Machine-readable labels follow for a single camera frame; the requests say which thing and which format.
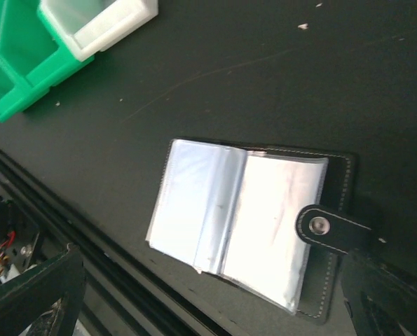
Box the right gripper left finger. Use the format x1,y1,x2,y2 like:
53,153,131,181
0,244,86,335

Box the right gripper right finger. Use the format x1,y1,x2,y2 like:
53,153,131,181
341,250,417,335

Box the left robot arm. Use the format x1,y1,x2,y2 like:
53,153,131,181
0,201,41,278

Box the left circuit board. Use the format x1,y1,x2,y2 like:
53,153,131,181
0,230,16,277

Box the green plastic bin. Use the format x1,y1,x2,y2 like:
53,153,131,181
0,0,93,122

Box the white translucent bin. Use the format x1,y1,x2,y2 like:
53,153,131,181
39,0,158,61

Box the black aluminium rail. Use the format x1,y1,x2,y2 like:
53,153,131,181
0,150,232,335

